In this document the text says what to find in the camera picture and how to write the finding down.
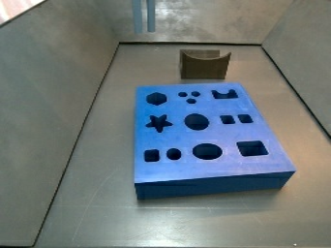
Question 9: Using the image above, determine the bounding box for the light blue square-circle peg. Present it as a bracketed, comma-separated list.
[132, 0, 155, 33]

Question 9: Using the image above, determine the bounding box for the blue foam shape board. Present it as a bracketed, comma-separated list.
[135, 82, 296, 200]

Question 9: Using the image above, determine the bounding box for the black curved bracket stand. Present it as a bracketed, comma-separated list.
[180, 49, 231, 79]

